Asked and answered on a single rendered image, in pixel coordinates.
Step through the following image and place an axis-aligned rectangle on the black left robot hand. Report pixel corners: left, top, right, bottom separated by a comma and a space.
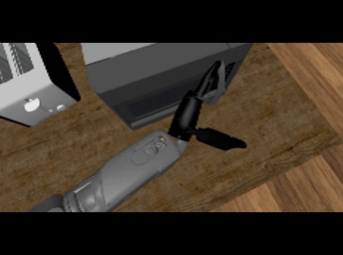
167, 60, 248, 151

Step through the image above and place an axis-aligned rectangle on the dark grey microwave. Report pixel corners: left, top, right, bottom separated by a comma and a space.
79, 43, 254, 130

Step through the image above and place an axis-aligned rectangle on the silver and black toaster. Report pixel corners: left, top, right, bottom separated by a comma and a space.
0, 43, 82, 128

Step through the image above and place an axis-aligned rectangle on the grey microwave door handle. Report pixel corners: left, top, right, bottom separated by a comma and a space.
204, 61, 230, 107

